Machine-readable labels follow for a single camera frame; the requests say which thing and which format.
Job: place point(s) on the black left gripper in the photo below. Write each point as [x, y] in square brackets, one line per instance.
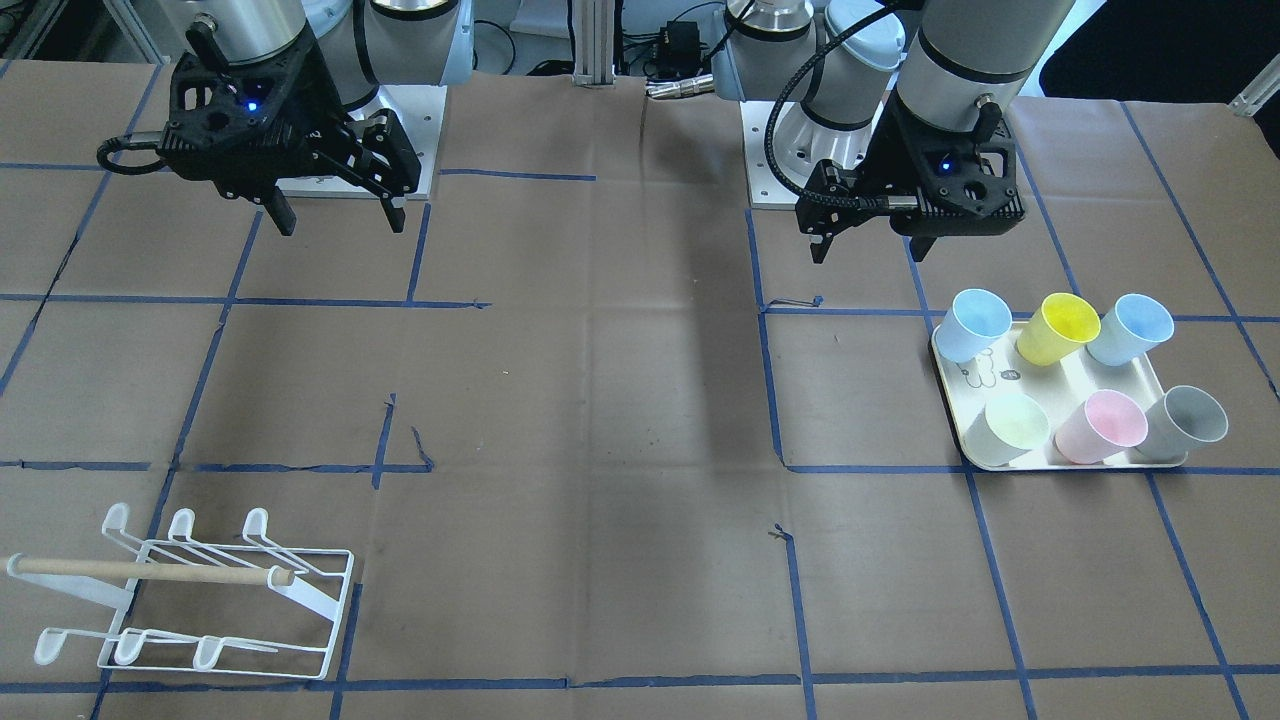
[893, 150]

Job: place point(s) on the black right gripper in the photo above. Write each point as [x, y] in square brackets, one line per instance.
[317, 98]

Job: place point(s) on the light blue cup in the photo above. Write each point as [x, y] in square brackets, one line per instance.
[1136, 324]
[977, 318]

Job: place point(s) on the white cup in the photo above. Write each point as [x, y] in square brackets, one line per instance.
[1008, 427]

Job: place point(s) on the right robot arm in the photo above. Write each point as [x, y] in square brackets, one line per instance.
[365, 44]

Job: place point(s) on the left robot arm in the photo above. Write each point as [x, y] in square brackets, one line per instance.
[838, 61]

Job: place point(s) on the yellow cup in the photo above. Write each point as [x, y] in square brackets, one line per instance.
[1061, 325]

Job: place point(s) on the pink cup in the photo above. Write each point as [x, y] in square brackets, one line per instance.
[1107, 422]

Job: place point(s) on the grey cup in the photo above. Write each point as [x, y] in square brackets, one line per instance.
[1182, 420]

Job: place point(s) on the cream serving tray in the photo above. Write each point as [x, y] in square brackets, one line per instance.
[1000, 370]

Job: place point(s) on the aluminium frame post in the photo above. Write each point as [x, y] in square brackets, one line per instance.
[593, 35]

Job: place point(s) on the white wire cup rack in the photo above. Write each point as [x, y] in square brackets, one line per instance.
[250, 607]

